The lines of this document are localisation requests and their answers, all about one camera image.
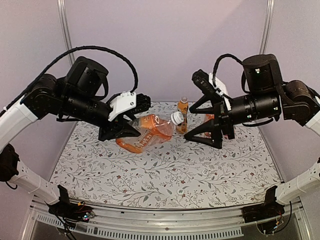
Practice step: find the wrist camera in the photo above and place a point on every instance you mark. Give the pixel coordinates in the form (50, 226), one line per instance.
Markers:
(204, 82)
(128, 102)

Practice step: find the right metal frame post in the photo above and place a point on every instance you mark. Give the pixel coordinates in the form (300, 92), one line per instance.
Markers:
(267, 26)

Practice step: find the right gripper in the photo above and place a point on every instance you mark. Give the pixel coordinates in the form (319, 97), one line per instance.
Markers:
(218, 109)

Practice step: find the left metal frame post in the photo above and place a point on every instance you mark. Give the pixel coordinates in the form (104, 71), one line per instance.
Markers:
(61, 7)

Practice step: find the white cap with green print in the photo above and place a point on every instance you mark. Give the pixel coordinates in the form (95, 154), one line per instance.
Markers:
(180, 191)

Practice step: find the floral tablecloth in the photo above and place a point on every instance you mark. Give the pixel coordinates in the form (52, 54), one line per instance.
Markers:
(102, 172)

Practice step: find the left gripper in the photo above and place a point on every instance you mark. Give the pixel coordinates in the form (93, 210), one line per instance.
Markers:
(116, 130)

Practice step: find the yellow dark-label bottle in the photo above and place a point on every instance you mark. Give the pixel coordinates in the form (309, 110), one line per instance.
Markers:
(183, 107)

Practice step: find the aluminium front rail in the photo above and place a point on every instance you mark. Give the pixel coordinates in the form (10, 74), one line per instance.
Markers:
(115, 222)

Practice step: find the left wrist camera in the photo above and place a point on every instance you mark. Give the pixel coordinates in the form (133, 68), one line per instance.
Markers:
(128, 102)

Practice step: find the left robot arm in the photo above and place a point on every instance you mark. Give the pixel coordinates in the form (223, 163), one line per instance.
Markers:
(73, 97)

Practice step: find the orange bottle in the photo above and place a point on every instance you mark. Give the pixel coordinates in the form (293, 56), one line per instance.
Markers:
(208, 117)
(153, 130)

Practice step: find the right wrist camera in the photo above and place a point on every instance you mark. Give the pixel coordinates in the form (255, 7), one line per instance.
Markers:
(204, 82)

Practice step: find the metal frame post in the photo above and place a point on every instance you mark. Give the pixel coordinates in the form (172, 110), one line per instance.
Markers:
(61, 7)
(267, 26)

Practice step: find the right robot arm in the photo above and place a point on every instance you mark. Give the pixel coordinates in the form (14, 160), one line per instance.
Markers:
(266, 98)

